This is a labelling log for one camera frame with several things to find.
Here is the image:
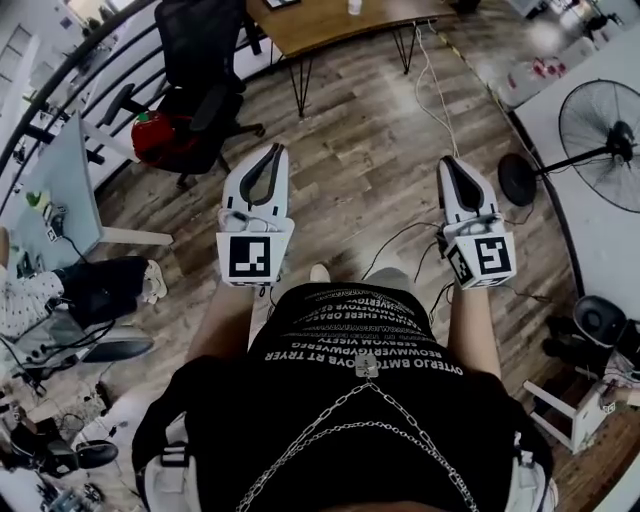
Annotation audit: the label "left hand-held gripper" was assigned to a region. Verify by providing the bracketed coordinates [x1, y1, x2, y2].
[215, 143, 296, 290]

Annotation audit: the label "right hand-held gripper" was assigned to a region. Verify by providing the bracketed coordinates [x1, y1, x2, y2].
[435, 155, 518, 291]

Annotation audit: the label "person's left forearm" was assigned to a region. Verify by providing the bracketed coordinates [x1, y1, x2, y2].
[187, 282, 261, 371]

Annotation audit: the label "person's right forearm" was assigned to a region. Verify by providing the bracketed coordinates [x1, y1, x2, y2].
[446, 287, 503, 381]

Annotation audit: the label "black standing fan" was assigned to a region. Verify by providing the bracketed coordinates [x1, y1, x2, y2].
[497, 79, 640, 214]

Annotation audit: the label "black hairpin table leg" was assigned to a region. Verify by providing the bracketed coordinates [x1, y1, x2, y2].
[391, 22, 419, 76]
[288, 54, 315, 119]

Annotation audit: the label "khaki trousers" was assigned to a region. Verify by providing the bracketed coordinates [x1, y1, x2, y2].
[369, 267, 414, 292]

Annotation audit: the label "red bag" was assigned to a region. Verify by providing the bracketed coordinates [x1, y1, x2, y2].
[130, 110, 201, 166]

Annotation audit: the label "black office chair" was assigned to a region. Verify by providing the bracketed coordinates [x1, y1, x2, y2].
[102, 0, 266, 189]

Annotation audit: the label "plastic pack of water bottles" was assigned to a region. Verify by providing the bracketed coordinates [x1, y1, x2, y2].
[499, 37, 596, 109]

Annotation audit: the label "black round bin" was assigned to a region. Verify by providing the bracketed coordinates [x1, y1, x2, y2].
[572, 294, 629, 349]

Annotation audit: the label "glass-topped white desk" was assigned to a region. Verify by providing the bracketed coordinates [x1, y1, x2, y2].
[0, 112, 174, 274]

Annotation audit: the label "white stool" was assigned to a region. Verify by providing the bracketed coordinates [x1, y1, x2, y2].
[523, 379, 609, 454]

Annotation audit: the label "black printed t-shirt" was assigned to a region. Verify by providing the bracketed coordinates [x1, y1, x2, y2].
[132, 282, 554, 512]

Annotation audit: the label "white floor cable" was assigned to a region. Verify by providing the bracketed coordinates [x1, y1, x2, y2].
[413, 19, 461, 159]

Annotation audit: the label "silver chain necklace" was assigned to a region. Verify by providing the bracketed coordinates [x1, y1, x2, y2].
[234, 354, 481, 512]

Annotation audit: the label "white bag shoulder strap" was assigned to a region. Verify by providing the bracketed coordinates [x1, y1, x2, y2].
[509, 434, 559, 512]
[144, 414, 201, 512]

